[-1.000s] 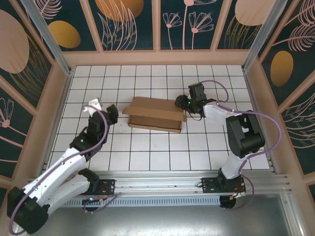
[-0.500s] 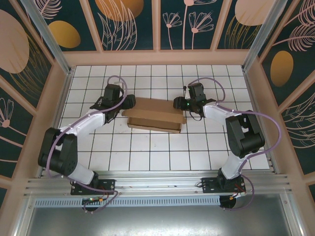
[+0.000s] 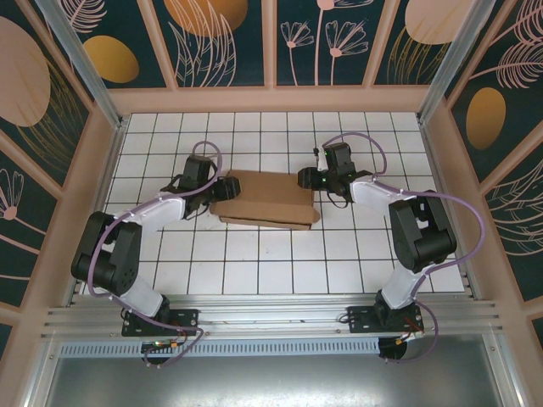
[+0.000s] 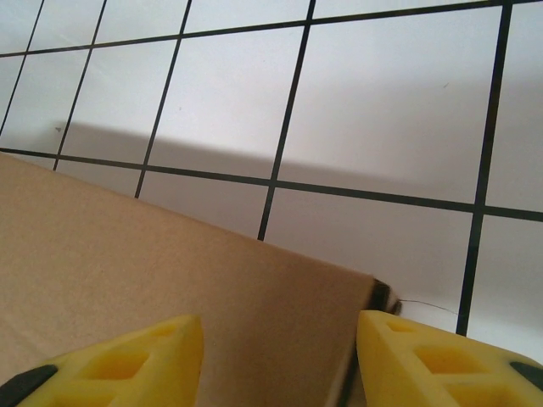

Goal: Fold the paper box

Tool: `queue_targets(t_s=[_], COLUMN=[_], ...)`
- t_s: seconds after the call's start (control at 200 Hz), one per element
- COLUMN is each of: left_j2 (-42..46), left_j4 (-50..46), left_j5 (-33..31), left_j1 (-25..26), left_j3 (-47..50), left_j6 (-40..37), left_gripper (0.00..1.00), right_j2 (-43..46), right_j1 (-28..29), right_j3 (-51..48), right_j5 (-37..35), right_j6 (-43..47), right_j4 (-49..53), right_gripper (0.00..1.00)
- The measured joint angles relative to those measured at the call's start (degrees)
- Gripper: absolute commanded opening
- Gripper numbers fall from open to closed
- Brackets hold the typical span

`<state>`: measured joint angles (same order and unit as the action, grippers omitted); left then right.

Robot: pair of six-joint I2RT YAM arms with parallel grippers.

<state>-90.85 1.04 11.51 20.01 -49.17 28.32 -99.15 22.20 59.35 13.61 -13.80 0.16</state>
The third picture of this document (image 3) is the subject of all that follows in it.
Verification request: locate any brown cardboard box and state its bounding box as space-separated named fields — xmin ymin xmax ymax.
xmin=209 ymin=169 xmax=320 ymax=232

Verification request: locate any grey metal sheet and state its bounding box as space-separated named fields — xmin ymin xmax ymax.
xmin=25 ymin=333 xmax=525 ymax=407

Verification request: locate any aluminium corner post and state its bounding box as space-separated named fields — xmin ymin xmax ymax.
xmin=33 ymin=0 xmax=129 ymax=131
xmin=416 ymin=0 xmax=510 ymax=125

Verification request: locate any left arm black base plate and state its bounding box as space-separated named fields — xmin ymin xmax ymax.
xmin=121 ymin=308 xmax=200 ymax=338

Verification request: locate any aluminium mounting rail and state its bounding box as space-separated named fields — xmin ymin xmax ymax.
xmin=40 ymin=292 xmax=508 ymax=340

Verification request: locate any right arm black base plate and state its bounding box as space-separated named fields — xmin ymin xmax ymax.
xmin=346 ymin=304 xmax=425 ymax=337

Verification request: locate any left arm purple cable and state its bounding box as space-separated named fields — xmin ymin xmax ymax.
xmin=87 ymin=140 xmax=226 ymax=371

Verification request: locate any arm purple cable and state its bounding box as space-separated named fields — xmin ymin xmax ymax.
xmin=87 ymin=140 xmax=226 ymax=371
xmin=322 ymin=131 xmax=487 ymax=365

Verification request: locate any aluminium side rail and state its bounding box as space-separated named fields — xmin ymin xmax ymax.
xmin=63 ymin=277 xmax=86 ymax=307
xmin=461 ymin=270 xmax=483 ymax=300

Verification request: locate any slotted grey cable duct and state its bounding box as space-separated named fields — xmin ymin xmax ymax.
xmin=59 ymin=337 xmax=382 ymax=358

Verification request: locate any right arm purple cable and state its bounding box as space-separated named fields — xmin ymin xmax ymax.
xmin=322 ymin=131 xmax=487 ymax=365

